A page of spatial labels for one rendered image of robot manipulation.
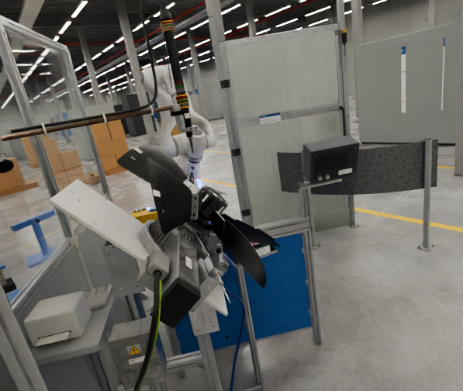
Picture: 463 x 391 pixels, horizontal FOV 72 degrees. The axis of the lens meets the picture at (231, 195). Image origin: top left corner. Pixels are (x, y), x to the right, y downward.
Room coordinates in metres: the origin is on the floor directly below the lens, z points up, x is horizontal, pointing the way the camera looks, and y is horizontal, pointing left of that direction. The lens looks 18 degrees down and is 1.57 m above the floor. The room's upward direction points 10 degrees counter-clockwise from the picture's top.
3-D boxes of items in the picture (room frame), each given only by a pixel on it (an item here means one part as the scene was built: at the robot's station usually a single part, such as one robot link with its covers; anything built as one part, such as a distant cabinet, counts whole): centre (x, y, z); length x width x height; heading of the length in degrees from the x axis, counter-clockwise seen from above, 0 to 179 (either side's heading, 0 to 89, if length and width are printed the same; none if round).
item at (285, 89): (3.09, -0.67, 1.10); 1.21 x 0.06 x 2.20; 95
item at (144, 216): (1.55, 0.44, 1.02); 0.16 x 0.10 x 0.11; 95
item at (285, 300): (1.58, 0.05, 0.45); 0.82 x 0.02 x 0.66; 95
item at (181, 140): (1.90, 0.24, 1.27); 0.19 x 0.12 x 0.24; 121
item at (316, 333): (1.62, -0.38, 0.39); 0.04 x 0.04 x 0.78; 5
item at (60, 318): (0.97, 0.67, 0.92); 0.17 x 0.16 x 0.11; 95
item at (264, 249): (1.43, -0.04, 0.85); 0.22 x 0.17 x 0.07; 110
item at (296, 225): (1.58, 0.05, 0.82); 0.90 x 0.04 x 0.08; 95
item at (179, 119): (1.21, 0.12, 1.51); 0.09 x 0.07 x 0.10; 130
